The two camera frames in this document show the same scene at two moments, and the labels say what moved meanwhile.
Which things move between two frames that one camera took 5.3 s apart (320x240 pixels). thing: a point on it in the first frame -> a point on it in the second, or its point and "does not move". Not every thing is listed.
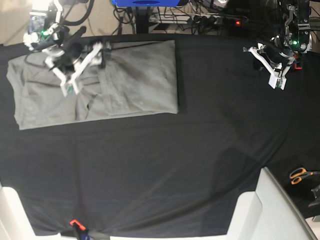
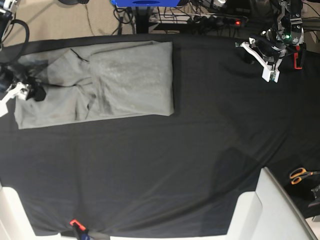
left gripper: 65,53 -> 10,74
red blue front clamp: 82,233 does not move
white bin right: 268,213 does not move
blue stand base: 145,3 does not move
